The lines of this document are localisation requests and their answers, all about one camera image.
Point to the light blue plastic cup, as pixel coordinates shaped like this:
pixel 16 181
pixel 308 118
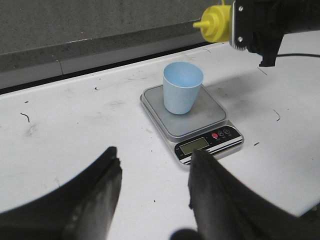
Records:
pixel 181 84

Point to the silver digital kitchen scale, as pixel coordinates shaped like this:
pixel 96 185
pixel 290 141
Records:
pixel 204 127

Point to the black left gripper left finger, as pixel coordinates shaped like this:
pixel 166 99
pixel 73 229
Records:
pixel 81 209

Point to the yellow squeeze bottle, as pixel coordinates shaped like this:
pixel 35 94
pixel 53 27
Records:
pixel 214 25

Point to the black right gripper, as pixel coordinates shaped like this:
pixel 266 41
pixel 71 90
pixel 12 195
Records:
pixel 260 25

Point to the grey stone counter ledge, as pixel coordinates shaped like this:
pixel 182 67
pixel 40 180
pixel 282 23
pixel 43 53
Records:
pixel 41 39

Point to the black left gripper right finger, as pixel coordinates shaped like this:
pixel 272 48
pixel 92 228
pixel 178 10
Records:
pixel 226 209

